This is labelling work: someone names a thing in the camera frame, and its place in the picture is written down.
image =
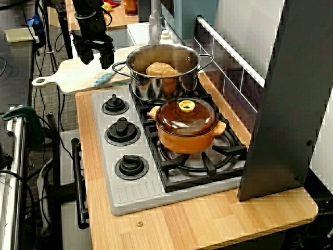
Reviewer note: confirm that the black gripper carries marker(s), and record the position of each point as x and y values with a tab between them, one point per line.
91	31

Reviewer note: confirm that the light wooden cutting board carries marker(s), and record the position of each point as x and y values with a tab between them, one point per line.
78	75

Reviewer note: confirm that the black table leg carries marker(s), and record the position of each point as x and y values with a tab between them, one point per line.
65	34

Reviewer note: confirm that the wooden side table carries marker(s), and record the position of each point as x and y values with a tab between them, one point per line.
118	20

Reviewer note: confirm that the white sink unit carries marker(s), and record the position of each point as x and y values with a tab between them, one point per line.
138	34

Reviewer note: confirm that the yellow toy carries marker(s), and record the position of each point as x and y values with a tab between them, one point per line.
107	7

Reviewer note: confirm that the black stove knob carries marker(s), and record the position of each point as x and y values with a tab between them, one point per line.
114	105
131	166
121	131

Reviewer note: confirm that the red toy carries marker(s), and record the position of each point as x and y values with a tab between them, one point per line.
113	2

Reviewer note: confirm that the amber glass jar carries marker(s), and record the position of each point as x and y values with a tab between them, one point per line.
130	6

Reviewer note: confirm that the black box appliance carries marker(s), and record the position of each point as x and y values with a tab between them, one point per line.
143	10

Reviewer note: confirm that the tan toy bread loaf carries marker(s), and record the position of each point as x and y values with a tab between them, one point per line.
162	69

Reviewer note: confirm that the stainless steel pot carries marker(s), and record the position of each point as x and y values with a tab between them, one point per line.
156	88

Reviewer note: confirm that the tan notepad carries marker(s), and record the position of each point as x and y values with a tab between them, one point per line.
19	34

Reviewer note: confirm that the black desk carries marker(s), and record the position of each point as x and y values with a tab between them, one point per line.
15	67

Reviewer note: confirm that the teal blue box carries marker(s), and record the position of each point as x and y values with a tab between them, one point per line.
195	18

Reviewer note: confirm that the brown glass lid yellow knob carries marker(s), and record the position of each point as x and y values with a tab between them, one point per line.
186	119

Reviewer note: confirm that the orange toy pot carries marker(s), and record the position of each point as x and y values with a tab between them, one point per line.
187	143

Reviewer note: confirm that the grey toy stove top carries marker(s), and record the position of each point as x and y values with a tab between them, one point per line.
125	192

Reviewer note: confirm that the dark tile backsplash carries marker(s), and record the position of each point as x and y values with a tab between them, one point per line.
234	86

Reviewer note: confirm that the white power strip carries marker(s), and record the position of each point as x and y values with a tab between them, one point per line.
41	187

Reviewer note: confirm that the brass counter screw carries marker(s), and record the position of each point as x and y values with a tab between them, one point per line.
140	223

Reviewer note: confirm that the white oven cabinet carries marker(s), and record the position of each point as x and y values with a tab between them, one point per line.
69	229

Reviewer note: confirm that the black hood side panel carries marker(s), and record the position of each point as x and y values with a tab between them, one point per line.
283	104

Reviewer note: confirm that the silver metal frame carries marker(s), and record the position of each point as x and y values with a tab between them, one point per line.
14	182

